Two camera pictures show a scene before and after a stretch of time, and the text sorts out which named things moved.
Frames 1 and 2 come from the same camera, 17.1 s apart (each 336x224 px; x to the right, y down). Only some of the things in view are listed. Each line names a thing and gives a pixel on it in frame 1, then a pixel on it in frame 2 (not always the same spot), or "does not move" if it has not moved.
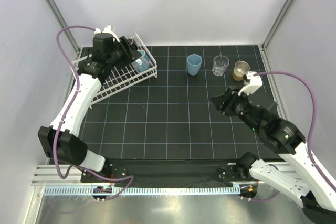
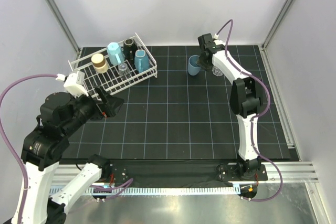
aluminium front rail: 66,179 does not move
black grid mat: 172,117 does not move
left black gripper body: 118,56 -> 85,107
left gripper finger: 133,53 -> 109,105
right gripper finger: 218,102 -> 206,59
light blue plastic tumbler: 193,62 does not move
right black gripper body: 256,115 -> 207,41
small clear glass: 140,64 -> 123,70
